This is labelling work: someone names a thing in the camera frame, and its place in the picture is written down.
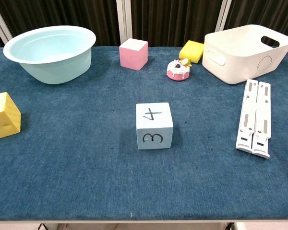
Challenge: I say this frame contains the light blue numbered cube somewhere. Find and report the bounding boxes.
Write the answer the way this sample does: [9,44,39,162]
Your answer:
[135,102,174,151]

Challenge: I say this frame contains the pink toy donut cake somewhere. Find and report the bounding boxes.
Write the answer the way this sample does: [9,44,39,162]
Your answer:
[167,58,191,82]

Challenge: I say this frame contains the pink foam cube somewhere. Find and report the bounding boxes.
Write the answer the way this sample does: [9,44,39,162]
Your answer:
[119,38,149,71]

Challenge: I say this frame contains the blue tablecloth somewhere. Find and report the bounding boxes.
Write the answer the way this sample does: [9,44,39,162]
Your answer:
[0,45,288,221]

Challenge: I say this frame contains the yellow sponge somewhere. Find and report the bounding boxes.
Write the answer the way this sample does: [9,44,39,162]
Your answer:
[179,40,205,65]

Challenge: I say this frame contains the black pleated curtain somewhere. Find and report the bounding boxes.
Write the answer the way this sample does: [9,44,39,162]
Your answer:
[0,0,288,48]

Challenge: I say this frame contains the white folding stand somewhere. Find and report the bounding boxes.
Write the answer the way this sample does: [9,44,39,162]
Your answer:
[235,78,272,159]

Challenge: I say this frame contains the light blue plastic basin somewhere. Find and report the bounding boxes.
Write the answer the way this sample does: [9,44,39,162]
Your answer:
[3,25,97,85]

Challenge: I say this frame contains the white plastic storage bin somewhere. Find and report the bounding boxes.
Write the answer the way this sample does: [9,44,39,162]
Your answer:
[201,24,288,85]

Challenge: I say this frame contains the yellow foam cube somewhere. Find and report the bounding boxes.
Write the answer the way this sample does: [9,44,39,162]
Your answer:
[0,92,22,141]

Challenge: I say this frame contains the white metal frame post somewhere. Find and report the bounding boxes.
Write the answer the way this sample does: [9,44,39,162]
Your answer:
[0,4,14,45]
[215,0,232,32]
[116,0,133,46]

